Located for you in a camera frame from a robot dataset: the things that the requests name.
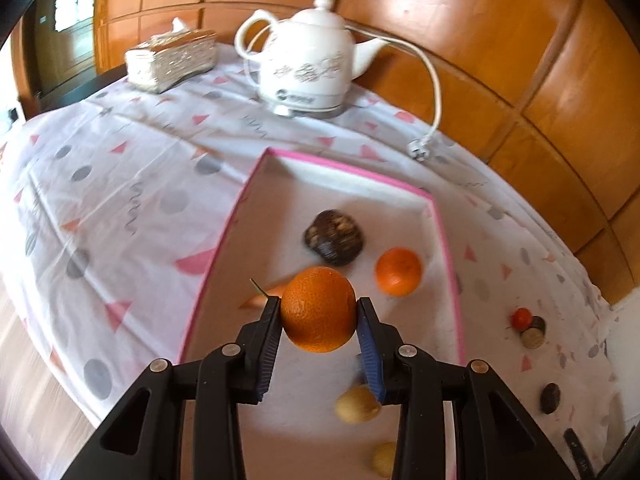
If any silver embossed tissue box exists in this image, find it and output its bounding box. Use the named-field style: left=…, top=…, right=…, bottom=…
left=124, top=17, right=218, bottom=95

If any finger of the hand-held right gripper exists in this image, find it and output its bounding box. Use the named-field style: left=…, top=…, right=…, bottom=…
left=564, top=429, right=597, bottom=480

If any white patterned tablecloth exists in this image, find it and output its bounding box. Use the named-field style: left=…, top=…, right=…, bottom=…
left=0, top=42, right=621, bottom=480

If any pink rimmed shallow tray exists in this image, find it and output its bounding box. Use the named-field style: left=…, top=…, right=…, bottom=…
left=177, top=147, right=468, bottom=480

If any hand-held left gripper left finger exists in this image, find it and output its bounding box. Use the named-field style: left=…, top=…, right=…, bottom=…
left=62, top=296, right=283, bottom=480

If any small yellow round fruit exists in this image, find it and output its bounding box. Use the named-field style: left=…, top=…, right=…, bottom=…
left=371, top=441, right=398, bottom=478
left=335, top=384, right=382, bottom=425

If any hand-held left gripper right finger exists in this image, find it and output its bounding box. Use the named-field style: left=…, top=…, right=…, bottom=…
left=356, top=297, right=576, bottom=480

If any orange tangerine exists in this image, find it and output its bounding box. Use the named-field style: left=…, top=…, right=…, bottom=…
left=375, top=247, right=423, bottom=296
left=280, top=266, right=357, bottom=352

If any wooden door with glass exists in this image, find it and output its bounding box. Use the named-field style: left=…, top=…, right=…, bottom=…
left=22, top=0, right=98, bottom=106

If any white ceramic electric kettle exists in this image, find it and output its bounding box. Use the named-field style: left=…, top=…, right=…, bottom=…
left=234, top=0, right=391, bottom=120

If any dark purple wrinkled fruit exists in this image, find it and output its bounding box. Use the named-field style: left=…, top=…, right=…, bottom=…
left=303, top=210, right=364, bottom=267

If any white power cord with plug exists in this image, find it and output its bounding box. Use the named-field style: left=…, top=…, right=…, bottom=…
left=243, top=25, right=441, bottom=162

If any orange carrot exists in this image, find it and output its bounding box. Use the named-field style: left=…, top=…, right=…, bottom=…
left=239, top=282, right=291, bottom=309

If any small brown round fruit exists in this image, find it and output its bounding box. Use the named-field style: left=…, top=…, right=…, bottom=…
left=521, top=316, right=547, bottom=350

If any small dark brown fruit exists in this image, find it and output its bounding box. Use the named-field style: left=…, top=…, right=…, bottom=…
left=539, top=383, right=562, bottom=415

